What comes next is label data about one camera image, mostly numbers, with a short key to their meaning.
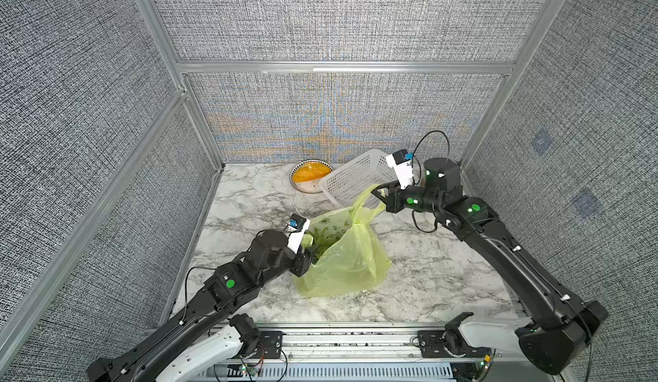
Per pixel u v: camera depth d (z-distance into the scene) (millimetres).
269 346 733
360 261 760
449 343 664
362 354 732
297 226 585
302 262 602
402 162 589
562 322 382
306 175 1083
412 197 588
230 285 473
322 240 740
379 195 671
